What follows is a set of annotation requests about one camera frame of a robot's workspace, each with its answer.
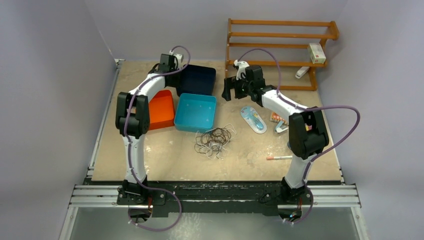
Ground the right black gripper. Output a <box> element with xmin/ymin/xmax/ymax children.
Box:
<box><xmin>222</xmin><ymin>75</ymin><xmax>254</xmax><ymax>102</ymax></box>

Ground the white cable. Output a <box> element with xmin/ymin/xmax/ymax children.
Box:
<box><xmin>195</xmin><ymin>124</ymin><xmax>237</xmax><ymax>160</ymax></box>

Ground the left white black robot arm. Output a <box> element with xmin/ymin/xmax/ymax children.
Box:
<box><xmin>115</xmin><ymin>52</ymin><xmax>184</xmax><ymax>205</ymax></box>

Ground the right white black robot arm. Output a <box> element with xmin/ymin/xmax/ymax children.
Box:
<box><xmin>221</xmin><ymin>61</ymin><xmax>329</xmax><ymax>204</ymax></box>

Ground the blue blister pack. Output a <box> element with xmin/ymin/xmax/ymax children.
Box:
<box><xmin>240</xmin><ymin>106</ymin><xmax>267</xmax><ymax>134</ymax></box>

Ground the dark blue plastic tray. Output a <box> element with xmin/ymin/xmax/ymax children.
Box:
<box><xmin>176</xmin><ymin>64</ymin><xmax>217</xmax><ymax>96</ymax></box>

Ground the light blue plastic tray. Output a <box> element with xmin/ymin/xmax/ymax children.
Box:
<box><xmin>174</xmin><ymin>93</ymin><xmax>217</xmax><ymax>133</ymax></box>

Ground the orange plastic tray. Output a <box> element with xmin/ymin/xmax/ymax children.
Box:
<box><xmin>149</xmin><ymin>89</ymin><xmax>175</xmax><ymax>130</ymax></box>

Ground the orange card pack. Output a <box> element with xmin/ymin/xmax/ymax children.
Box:
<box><xmin>269</xmin><ymin>112</ymin><xmax>289</xmax><ymax>126</ymax></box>

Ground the white stapler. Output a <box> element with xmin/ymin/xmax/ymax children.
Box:
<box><xmin>295</xmin><ymin>66</ymin><xmax>310</xmax><ymax>79</ymax></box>

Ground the white orange marker pen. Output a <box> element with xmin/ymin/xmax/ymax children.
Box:
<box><xmin>266</xmin><ymin>155</ymin><xmax>292</xmax><ymax>161</ymax></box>

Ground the white cardboard box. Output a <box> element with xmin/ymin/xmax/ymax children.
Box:
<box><xmin>307</xmin><ymin>43</ymin><xmax>327</xmax><ymax>64</ymax></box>

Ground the wooden shelf rack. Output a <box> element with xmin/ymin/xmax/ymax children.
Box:
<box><xmin>224</xmin><ymin>18</ymin><xmax>340</xmax><ymax>91</ymax></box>

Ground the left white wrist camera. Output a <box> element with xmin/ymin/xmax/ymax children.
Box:
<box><xmin>169</xmin><ymin>50</ymin><xmax>184</xmax><ymax>70</ymax></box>

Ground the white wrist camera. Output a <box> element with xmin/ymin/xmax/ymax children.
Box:
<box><xmin>233</xmin><ymin>59</ymin><xmax>250</xmax><ymax>80</ymax></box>
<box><xmin>169</xmin><ymin>50</ymin><xmax>184</xmax><ymax>70</ymax></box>

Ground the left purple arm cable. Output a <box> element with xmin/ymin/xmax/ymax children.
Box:
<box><xmin>123</xmin><ymin>45</ymin><xmax>192</xmax><ymax>233</ymax></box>

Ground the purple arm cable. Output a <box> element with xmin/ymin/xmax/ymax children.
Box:
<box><xmin>123</xmin><ymin>45</ymin><xmax>192</xmax><ymax>233</ymax></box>
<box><xmin>237</xmin><ymin>48</ymin><xmax>361</xmax><ymax>226</ymax></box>

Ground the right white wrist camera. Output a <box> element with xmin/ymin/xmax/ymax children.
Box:
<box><xmin>233</xmin><ymin>59</ymin><xmax>250</xmax><ymax>80</ymax></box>

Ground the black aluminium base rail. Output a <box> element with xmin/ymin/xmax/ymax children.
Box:
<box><xmin>69</xmin><ymin>181</ymin><xmax>361</xmax><ymax>219</ymax></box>

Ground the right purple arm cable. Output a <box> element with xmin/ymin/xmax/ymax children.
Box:
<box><xmin>237</xmin><ymin>48</ymin><xmax>361</xmax><ymax>226</ymax></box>

